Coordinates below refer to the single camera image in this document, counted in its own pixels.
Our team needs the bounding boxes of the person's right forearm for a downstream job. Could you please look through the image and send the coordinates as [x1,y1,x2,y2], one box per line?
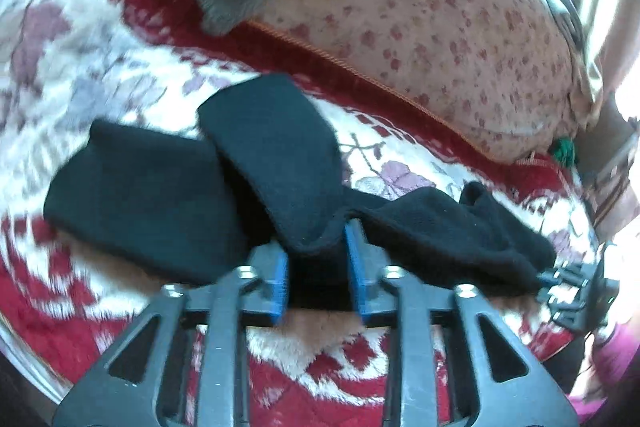
[570,321,640,419]

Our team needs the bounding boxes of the red white floral blanket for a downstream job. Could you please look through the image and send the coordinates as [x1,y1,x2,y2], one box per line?
[0,0,608,427]

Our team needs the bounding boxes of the floral patterned pillow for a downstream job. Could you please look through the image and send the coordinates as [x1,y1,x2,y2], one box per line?
[87,0,596,165]

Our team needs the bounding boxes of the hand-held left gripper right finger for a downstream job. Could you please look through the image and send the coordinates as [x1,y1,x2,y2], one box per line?
[344,219,581,427]

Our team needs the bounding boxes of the green yarn tuft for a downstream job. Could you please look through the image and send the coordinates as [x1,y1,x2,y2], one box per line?
[547,137,579,168]

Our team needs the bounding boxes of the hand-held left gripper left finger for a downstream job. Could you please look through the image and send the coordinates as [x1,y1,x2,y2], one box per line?
[52,242,291,427]

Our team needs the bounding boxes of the black pants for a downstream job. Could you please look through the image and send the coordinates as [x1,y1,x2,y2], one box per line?
[44,73,557,312]

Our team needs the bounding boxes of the brown striped cloth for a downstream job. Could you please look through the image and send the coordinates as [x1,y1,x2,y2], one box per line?
[575,107,640,230]

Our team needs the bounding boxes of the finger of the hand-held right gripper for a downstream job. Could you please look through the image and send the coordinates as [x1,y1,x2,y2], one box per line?
[537,263,596,290]
[536,289,590,333]

